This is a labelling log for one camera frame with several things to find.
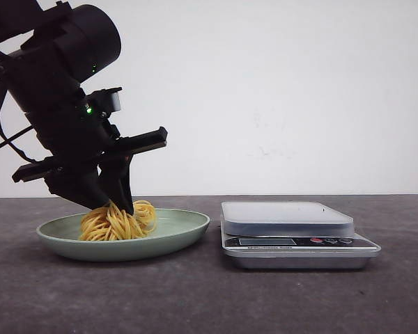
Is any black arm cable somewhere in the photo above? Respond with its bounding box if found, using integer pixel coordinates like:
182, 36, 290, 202
0, 45, 42, 164

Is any light green plate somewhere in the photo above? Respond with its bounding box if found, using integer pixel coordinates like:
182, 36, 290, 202
36, 208, 210, 262

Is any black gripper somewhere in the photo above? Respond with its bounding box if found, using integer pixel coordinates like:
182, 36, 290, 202
12, 95, 168, 214

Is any yellow vermicelli noodle bundle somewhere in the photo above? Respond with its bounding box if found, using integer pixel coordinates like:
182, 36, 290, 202
78, 200, 157, 241

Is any silver digital kitchen scale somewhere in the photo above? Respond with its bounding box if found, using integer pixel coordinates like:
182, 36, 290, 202
220, 201, 381, 269

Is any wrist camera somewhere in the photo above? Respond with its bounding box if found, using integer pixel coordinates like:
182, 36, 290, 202
87, 87, 122, 118

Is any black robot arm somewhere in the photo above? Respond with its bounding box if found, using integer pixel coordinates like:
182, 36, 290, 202
0, 1, 167, 214

